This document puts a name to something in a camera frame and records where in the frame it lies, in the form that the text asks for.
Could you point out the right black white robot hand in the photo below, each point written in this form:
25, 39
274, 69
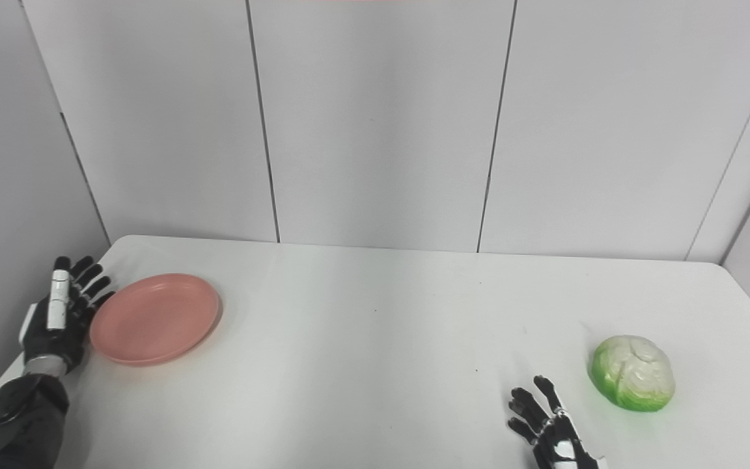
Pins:
560, 443

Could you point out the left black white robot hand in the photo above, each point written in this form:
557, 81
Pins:
56, 319

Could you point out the pink round plate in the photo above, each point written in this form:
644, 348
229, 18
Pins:
153, 318

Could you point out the green white cabbage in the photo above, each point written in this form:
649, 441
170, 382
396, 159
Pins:
632, 372

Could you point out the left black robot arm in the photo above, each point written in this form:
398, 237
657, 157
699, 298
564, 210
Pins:
20, 417

